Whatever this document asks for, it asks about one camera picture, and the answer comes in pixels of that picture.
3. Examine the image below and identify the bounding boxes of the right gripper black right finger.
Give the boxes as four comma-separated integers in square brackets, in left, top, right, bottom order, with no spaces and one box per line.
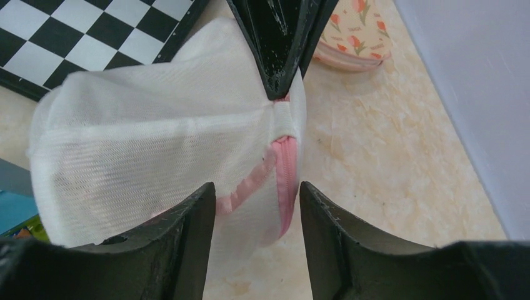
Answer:
[299,181,529,299]

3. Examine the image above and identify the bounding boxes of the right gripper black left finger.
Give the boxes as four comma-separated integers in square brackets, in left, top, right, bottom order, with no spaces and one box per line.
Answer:
[1,182,216,299]

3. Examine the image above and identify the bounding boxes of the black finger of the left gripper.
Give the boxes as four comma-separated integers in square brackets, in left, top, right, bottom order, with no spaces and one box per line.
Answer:
[227,1,316,101]
[299,0,338,77]

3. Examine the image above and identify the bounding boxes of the white pink mesh laundry bag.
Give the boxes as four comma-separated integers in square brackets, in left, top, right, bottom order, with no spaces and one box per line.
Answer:
[28,17,306,247]

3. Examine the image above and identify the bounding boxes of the colourful toy block stack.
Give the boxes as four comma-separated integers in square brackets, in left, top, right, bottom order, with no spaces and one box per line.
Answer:
[1,191,49,243]

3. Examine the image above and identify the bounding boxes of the black white checkerboard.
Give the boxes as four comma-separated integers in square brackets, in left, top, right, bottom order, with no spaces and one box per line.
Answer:
[1,0,207,101]

